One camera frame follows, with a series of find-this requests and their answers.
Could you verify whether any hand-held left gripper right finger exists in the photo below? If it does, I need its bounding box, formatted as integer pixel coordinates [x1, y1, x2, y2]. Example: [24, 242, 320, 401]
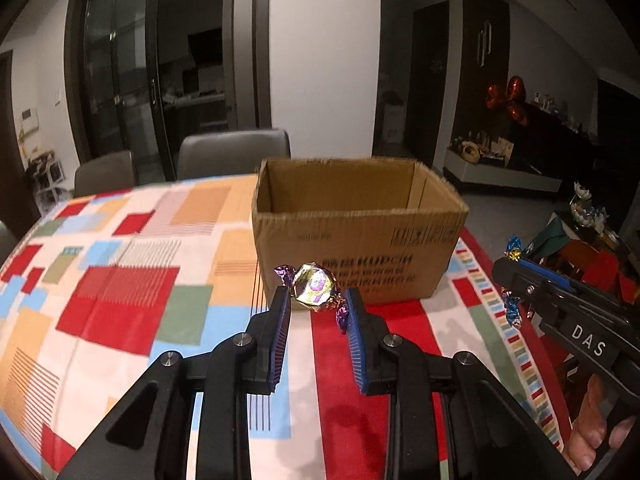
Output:
[345, 287, 576, 480]

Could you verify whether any red foil balloon bunch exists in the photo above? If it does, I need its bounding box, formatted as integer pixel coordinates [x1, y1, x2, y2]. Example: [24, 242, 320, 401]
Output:
[486, 76, 530, 127]

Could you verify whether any blue candy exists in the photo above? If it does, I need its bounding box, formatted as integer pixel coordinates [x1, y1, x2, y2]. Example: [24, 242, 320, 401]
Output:
[502, 234, 526, 331]

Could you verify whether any patchwork tablecloth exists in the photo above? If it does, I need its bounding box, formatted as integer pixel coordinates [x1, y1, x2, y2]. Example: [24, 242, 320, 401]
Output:
[0, 175, 576, 480]

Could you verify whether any dark glass sliding door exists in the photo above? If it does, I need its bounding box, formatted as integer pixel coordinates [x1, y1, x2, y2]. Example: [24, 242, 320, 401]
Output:
[65, 0, 273, 181]

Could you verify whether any cardboard box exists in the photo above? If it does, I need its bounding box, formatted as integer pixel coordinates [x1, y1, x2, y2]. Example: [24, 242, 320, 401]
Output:
[251, 157, 470, 311]

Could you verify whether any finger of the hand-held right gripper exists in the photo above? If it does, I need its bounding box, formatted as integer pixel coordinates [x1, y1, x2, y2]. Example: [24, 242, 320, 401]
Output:
[491, 257, 567, 329]
[518, 258, 601, 297]

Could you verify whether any beige gift bag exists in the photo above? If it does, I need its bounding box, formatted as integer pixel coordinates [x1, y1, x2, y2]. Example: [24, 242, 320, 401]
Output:
[492, 139, 516, 166]

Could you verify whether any gold candy with purple twists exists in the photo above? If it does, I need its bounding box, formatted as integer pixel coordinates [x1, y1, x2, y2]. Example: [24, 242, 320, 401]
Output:
[273, 261, 351, 335]

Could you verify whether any white low sideboard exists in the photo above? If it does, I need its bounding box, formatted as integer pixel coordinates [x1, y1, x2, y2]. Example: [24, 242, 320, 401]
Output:
[444, 147, 563, 193]

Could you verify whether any person's right hand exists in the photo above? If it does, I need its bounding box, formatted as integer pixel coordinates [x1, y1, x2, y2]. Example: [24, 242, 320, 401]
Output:
[562, 375, 637, 476]

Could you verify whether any dark wardrobe with handles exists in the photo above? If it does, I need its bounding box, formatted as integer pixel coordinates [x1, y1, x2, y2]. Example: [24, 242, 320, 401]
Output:
[460, 0, 511, 136]

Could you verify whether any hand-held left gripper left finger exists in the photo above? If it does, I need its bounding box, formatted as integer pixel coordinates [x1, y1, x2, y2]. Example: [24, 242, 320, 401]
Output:
[55, 284, 293, 480]

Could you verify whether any tall grey refrigerator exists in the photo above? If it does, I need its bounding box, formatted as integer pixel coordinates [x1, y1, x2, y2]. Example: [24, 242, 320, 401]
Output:
[222, 0, 256, 131]

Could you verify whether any green cloth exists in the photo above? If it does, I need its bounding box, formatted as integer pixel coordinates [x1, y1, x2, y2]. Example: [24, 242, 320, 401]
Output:
[525, 217, 571, 261]

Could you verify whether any white storage shelf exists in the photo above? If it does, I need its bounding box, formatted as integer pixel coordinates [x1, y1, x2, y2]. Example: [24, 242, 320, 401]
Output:
[27, 152, 68, 211]

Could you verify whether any white flower ornament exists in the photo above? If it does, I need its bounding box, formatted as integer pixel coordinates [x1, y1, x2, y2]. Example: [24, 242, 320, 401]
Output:
[570, 182, 611, 233]

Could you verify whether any wide grey dining chair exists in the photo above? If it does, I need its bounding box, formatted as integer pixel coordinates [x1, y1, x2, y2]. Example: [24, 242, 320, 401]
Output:
[177, 129, 292, 181]

